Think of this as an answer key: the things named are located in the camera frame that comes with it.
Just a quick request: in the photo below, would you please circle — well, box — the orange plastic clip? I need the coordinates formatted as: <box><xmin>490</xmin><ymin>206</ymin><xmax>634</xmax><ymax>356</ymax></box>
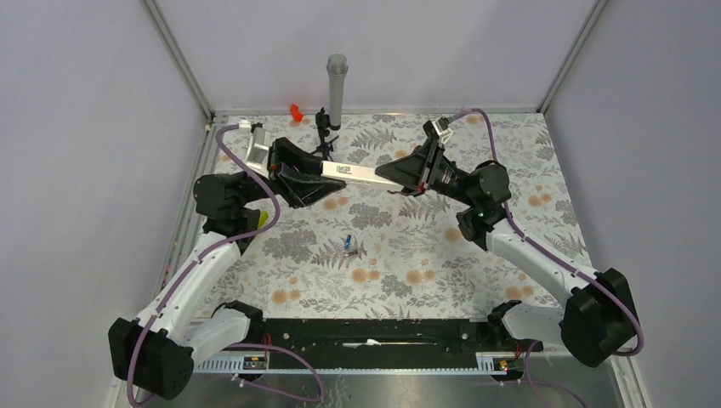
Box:
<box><xmin>289</xmin><ymin>104</ymin><xmax>304</xmax><ymax>122</ymax></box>

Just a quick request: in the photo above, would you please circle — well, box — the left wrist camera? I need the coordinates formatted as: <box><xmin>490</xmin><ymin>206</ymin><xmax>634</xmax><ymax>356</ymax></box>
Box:
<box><xmin>238</xmin><ymin>120</ymin><xmax>270</xmax><ymax>178</ymax></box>

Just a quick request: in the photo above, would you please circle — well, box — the slotted grey cable duct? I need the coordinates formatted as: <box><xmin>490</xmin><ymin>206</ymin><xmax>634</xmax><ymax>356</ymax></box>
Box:
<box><xmin>194</xmin><ymin>353</ymin><xmax>511</xmax><ymax>376</ymax></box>

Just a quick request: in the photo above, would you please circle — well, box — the grey microphone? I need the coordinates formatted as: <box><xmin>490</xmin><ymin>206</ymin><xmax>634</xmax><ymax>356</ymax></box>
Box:
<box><xmin>326</xmin><ymin>53</ymin><xmax>349</xmax><ymax>131</ymax></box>

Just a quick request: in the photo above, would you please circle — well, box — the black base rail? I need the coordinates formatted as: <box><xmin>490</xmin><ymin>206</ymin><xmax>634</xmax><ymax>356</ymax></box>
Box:
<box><xmin>241</xmin><ymin>319</ymin><xmax>543</xmax><ymax>369</ymax></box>

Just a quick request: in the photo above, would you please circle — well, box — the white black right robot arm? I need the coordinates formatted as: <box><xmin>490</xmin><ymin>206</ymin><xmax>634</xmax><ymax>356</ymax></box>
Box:
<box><xmin>375</xmin><ymin>117</ymin><xmax>645</xmax><ymax>367</ymax></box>

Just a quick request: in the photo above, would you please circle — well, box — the yellow green block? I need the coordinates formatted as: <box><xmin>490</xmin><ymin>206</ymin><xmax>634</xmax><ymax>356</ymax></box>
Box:
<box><xmin>258</xmin><ymin>211</ymin><xmax>270</xmax><ymax>229</ymax></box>

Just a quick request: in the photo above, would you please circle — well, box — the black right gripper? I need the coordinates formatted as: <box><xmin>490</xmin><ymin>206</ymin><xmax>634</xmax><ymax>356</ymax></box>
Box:
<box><xmin>371</xmin><ymin>136</ymin><xmax>478</xmax><ymax>207</ymax></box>

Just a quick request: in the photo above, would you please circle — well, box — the brown poker chip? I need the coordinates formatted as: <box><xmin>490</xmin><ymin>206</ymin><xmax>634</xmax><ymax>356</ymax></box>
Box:
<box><xmin>387</xmin><ymin>190</ymin><xmax>417</xmax><ymax>196</ymax></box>

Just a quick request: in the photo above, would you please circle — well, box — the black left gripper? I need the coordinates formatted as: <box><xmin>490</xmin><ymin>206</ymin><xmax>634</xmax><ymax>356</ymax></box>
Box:
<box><xmin>235</xmin><ymin>138</ymin><xmax>345</xmax><ymax>208</ymax></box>

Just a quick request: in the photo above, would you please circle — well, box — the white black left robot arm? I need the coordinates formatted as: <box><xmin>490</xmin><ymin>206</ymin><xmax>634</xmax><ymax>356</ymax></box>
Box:
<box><xmin>108</xmin><ymin>138</ymin><xmax>345</xmax><ymax>407</ymax></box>

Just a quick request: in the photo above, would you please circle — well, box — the black microphone stand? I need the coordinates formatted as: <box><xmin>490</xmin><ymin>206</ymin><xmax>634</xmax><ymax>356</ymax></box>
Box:
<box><xmin>311</xmin><ymin>107</ymin><xmax>339</xmax><ymax>161</ymax></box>

